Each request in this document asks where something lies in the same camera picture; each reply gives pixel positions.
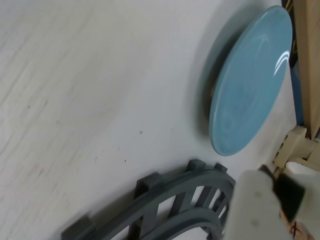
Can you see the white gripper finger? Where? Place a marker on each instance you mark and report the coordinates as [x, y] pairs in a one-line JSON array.
[[250, 212], [290, 195]]

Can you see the grey circular toy train track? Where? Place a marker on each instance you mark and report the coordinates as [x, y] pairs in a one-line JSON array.
[[180, 185]]

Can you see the black panel with yellow print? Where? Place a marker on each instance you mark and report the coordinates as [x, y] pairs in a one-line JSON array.
[[295, 50]]

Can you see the beige plastic bracket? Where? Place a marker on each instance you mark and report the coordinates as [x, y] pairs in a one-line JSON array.
[[295, 142]]

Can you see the blue flat panel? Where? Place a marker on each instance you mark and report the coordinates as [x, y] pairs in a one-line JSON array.
[[297, 100]]

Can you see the blue round ceramic dish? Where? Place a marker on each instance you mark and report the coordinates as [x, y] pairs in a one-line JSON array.
[[250, 87]]

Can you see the light wooden furniture board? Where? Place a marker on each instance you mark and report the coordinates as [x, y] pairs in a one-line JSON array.
[[312, 62]]

